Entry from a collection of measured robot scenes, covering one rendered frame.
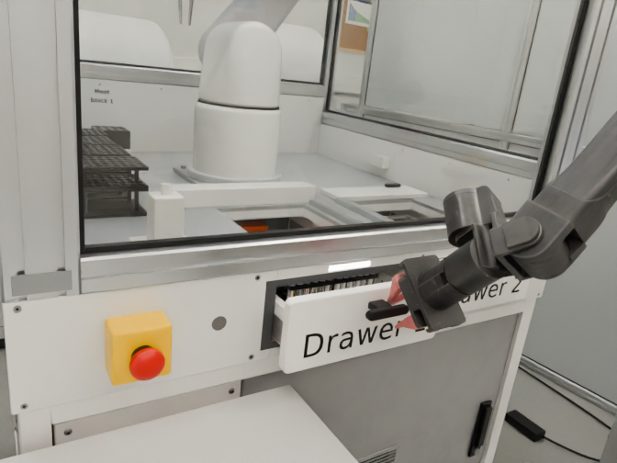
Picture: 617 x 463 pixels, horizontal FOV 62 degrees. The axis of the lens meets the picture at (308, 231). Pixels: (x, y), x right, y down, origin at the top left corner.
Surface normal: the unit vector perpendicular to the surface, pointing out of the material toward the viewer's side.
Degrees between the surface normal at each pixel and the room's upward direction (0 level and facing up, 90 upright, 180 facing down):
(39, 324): 90
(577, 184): 48
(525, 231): 58
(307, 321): 90
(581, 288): 90
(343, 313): 90
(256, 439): 0
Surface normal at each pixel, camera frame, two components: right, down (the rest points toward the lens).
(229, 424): 0.11, -0.95
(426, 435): 0.51, 0.32
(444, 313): 0.44, -0.47
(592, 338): -0.79, 0.10
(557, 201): -0.60, -0.40
